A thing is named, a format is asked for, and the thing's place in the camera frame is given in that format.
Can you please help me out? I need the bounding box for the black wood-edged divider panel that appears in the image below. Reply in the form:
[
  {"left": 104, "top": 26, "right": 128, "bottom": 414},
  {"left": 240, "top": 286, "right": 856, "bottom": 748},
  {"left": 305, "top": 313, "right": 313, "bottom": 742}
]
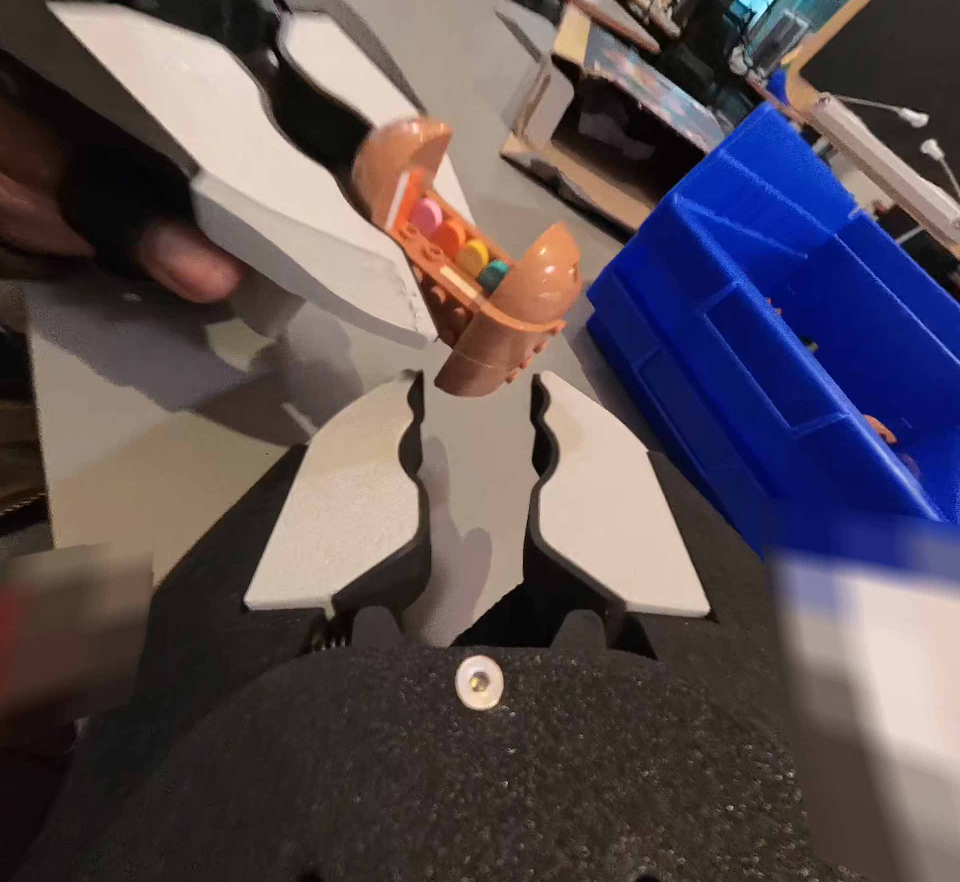
[{"left": 783, "top": 0, "right": 960, "bottom": 141}]

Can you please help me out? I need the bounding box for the cardboard box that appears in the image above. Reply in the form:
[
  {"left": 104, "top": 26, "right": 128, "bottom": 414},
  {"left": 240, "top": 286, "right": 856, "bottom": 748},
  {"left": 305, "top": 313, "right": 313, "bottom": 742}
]
[{"left": 497, "top": 3, "right": 735, "bottom": 232}]

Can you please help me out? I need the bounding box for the white metal frame rail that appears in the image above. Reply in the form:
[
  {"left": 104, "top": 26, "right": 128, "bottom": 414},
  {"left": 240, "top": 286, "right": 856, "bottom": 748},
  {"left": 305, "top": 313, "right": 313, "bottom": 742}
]
[{"left": 808, "top": 93, "right": 960, "bottom": 242}]

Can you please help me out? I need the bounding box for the brown brick-built toy animal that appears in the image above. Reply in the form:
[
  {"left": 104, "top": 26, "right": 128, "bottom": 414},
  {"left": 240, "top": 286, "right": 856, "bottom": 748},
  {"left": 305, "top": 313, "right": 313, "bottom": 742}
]
[{"left": 349, "top": 117, "right": 586, "bottom": 401}]

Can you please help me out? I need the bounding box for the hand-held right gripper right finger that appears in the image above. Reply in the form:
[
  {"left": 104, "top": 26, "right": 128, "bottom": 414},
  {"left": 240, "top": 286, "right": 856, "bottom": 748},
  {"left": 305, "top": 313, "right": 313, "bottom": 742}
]
[{"left": 527, "top": 370, "right": 713, "bottom": 620}]

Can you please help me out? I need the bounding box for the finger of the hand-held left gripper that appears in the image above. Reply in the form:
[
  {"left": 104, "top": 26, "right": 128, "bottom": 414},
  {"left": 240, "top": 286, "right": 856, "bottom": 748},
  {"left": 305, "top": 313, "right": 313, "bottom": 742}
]
[
  {"left": 47, "top": 0, "right": 441, "bottom": 352},
  {"left": 276, "top": 10, "right": 475, "bottom": 225}
]

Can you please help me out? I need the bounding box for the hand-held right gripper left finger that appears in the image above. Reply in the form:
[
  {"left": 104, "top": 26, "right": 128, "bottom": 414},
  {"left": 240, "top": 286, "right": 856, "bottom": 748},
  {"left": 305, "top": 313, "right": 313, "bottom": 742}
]
[{"left": 242, "top": 369, "right": 434, "bottom": 613}]

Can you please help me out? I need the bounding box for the blue plastic bin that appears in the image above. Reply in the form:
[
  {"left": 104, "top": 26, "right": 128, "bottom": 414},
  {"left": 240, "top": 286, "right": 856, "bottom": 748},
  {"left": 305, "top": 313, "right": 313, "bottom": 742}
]
[{"left": 583, "top": 100, "right": 960, "bottom": 549}]

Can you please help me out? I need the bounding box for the pile of toy bricks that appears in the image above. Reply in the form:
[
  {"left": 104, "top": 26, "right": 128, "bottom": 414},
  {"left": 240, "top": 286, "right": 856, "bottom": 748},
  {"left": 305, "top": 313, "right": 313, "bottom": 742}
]
[{"left": 858, "top": 409, "right": 927, "bottom": 482}]

